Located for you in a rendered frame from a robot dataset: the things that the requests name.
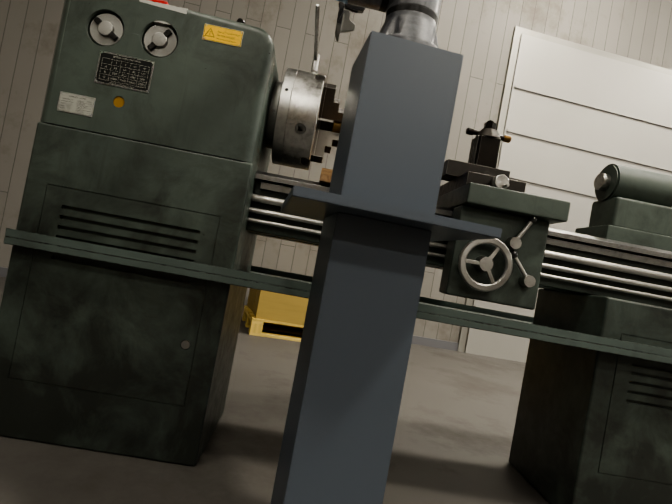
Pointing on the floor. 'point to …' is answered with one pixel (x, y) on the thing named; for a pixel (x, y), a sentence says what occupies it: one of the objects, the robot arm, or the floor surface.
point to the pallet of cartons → (274, 314)
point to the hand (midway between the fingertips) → (335, 36)
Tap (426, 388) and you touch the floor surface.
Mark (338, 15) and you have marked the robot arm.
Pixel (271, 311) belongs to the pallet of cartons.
